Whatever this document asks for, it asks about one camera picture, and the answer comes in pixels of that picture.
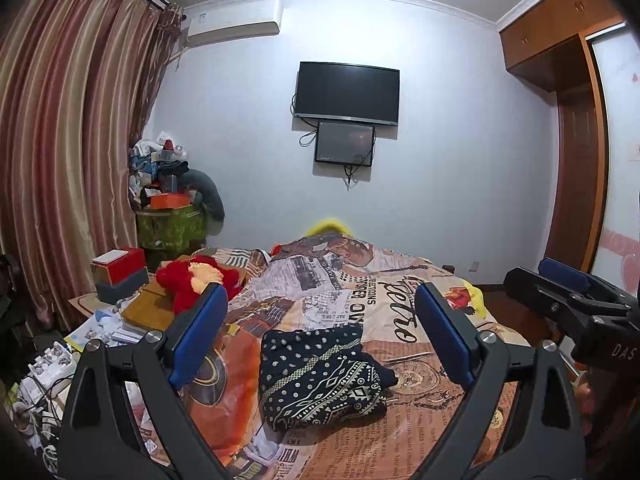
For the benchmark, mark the small black wall monitor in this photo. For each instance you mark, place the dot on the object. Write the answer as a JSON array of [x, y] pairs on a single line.
[[345, 142]]

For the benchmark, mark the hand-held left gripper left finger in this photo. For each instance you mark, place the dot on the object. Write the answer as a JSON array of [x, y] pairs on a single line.
[[200, 332]]

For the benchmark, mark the newspaper print bed blanket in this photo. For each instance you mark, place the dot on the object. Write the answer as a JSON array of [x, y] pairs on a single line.
[[350, 285]]

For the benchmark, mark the wooden wardrobe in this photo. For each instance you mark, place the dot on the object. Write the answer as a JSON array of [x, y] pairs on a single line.
[[575, 175]]

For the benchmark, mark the navy patterned hooded jacket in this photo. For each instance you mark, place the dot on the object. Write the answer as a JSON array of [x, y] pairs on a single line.
[[320, 380]]

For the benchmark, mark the red plush toy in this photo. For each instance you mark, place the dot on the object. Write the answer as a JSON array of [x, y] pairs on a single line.
[[182, 280]]

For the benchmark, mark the red box white lid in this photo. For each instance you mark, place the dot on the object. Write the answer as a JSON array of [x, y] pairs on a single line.
[[127, 265]]

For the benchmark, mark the yellow bed sheet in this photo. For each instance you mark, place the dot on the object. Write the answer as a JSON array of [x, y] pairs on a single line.
[[475, 300]]

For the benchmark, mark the pile of clothes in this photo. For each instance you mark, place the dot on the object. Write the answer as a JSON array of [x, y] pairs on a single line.
[[155, 165]]

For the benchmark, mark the yellow fluffy pillow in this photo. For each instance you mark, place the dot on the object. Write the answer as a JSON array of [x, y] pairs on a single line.
[[327, 226]]

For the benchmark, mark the grey neck pillow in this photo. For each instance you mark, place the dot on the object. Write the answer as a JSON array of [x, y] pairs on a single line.
[[210, 192]]

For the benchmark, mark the white air conditioner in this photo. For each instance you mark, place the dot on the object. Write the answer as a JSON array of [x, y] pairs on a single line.
[[235, 20]]

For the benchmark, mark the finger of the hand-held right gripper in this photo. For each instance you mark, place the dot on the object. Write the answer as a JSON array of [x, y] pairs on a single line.
[[565, 272], [545, 297]]

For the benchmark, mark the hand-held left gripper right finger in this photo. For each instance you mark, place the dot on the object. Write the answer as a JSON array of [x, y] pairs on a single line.
[[442, 332]]

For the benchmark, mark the black wall television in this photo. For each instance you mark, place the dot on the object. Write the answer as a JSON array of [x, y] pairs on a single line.
[[347, 92]]

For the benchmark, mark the brown striped curtain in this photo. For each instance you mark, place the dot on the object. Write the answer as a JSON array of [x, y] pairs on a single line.
[[75, 135]]

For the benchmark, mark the orange box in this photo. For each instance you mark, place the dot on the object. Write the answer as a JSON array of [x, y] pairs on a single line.
[[170, 201]]

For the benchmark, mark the wooden board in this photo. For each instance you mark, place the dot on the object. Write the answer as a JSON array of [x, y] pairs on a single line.
[[145, 307]]

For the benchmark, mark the grey box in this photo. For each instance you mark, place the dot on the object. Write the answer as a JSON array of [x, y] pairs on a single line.
[[120, 287]]

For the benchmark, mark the pile of papers and packets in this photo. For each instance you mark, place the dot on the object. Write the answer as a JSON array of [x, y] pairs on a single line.
[[55, 365]]

